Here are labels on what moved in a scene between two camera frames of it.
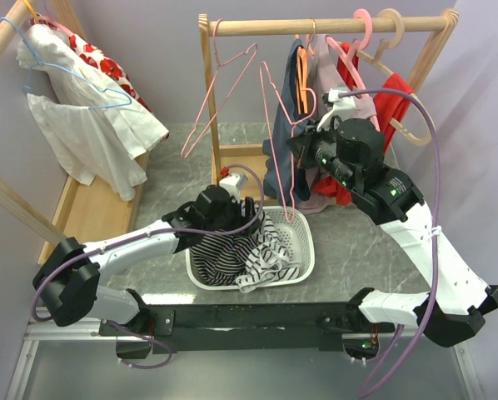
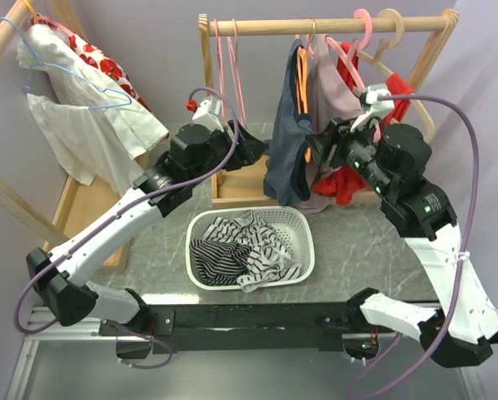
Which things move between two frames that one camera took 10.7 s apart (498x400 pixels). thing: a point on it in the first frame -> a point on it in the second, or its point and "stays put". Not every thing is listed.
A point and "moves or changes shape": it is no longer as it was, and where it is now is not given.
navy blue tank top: [285, 179] stays put
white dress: [96, 128] stays put
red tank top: [391, 94] stays put
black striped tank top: [221, 258] moves or changes shape
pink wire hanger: [255, 46] -> [221, 73]
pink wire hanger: [292, 122] -> [232, 42]
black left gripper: [241, 220] -> [248, 151]
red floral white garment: [93, 54] stays put
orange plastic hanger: [301, 80] stays put
